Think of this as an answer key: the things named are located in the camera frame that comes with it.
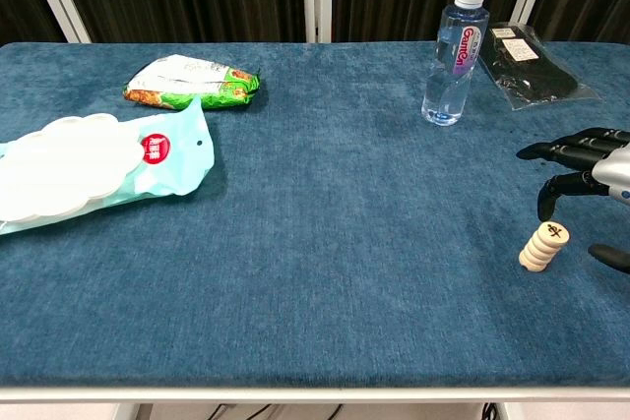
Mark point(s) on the black socks in clear bag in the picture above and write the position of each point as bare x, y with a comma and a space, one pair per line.
531, 76

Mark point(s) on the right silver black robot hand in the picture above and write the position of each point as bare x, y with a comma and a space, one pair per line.
610, 169

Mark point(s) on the clear plastic water bottle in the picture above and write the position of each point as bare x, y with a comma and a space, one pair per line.
450, 85

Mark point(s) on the green snack packet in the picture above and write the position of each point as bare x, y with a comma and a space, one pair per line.
197, 80

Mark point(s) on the white table frame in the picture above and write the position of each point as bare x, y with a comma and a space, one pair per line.
315, 394

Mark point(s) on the blue fabric table cover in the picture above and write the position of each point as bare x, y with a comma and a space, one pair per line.
315, 267

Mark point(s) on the mint bag of white plates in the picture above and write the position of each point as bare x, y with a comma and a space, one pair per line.
172, 164

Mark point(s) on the wooden chess piece red character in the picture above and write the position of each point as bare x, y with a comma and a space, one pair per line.
535, 260
544, 246

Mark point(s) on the wooden chess piece black character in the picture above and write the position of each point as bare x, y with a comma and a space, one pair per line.
552, 231
540, 253
531, 268

